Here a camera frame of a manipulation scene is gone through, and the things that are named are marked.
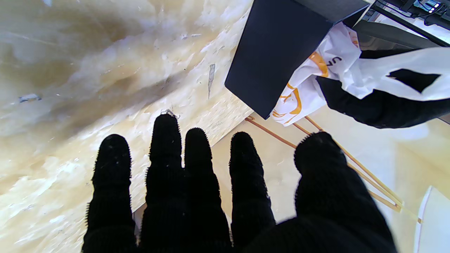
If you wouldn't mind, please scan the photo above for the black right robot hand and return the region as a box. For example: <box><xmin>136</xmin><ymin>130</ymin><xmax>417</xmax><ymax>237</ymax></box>
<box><xmin>83</xmin><ymin>114</ymin><xmax>398</xmax><ymax>253</ymax></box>

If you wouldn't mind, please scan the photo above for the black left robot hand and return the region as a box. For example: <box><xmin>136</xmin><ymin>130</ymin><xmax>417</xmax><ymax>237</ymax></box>
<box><xmin>316</xmin><ymin>49</ymin><xmax>450</xmax><ymax>129</ymax></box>

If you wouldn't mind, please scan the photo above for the black flat television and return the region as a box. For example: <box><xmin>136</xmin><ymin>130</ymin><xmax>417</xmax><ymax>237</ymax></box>
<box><xmin>353</xmin><ymin>19</ymin><xmax>442</xmax><ymax>50</ymax></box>

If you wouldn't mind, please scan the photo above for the tripod floor lamp white shade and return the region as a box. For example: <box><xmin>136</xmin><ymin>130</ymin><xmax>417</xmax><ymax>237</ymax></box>
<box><xmin>245</xmin><ymin>115</ymin><xmax>450</xmax><ymax>253</ymax></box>

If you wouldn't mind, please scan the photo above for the black backdrop frame pole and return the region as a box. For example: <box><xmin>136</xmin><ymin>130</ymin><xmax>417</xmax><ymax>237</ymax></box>
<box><xmin>373</xmin><ymin>0</ymin><xmax>450</xmax><ymax>47</ymax></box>

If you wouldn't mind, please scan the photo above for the black gift box pink inside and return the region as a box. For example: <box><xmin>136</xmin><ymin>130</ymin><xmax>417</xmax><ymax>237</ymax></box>
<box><xmin>224</xmin><ymin>0</ymin><xmax>369</xmax><ymax>120</ymax></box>

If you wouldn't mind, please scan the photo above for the white plastic bag orange print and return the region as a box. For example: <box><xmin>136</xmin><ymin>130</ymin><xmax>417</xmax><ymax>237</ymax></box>
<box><xmin>271</xmin><ymin>22</ymin><xmax>450</xmax><ymax>127</ymax></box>

